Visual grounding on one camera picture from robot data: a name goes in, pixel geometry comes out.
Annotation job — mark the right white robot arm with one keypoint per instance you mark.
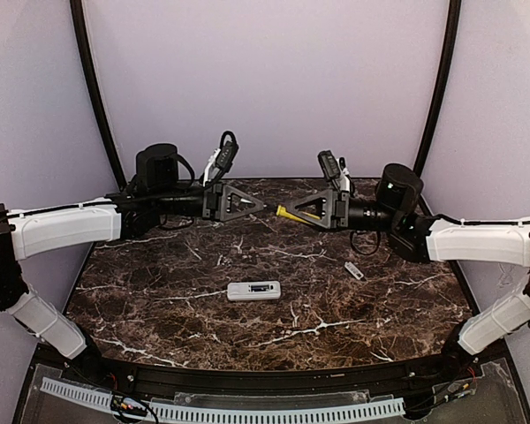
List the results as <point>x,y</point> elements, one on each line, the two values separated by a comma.
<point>422,239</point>

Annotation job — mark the white slotted cable duct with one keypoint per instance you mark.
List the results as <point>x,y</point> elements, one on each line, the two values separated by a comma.
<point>161,412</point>

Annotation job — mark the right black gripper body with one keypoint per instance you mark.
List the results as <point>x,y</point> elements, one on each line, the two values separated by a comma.
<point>342,208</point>

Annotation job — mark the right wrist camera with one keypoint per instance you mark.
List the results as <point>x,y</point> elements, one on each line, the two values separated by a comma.
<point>335,171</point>

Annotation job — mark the black frame post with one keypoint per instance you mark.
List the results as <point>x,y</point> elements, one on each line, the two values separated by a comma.
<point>94,91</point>
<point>441,80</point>

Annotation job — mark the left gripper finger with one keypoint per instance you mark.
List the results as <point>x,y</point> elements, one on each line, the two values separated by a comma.
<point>231,195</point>
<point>231,210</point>

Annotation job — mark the left black frame post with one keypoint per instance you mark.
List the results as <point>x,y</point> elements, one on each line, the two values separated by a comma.
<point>94,91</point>

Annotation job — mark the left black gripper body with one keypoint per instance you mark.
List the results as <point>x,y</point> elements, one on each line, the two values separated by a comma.
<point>208,201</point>

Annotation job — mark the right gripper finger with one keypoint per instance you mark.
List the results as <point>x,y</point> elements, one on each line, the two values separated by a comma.
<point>321,218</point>
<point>320,201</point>

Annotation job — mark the right black frame post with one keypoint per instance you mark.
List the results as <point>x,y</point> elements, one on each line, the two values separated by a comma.
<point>441,80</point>

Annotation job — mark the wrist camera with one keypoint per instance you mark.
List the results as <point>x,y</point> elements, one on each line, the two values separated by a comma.
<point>221,161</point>
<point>335,171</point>

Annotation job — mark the yellow handled screwdriver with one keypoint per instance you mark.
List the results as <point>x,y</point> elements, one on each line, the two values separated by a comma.
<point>283,212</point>

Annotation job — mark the white remote control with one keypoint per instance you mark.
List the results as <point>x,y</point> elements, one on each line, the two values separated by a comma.
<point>241,291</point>

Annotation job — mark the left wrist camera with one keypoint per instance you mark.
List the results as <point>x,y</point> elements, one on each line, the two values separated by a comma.
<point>221,161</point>

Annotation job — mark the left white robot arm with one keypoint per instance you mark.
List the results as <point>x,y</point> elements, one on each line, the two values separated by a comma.
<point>164,185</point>

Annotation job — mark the black front table rail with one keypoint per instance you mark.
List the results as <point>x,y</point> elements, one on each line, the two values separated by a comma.
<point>408,378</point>

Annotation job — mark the white battery cover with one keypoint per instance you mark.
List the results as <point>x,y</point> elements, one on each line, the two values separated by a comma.
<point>354,271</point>

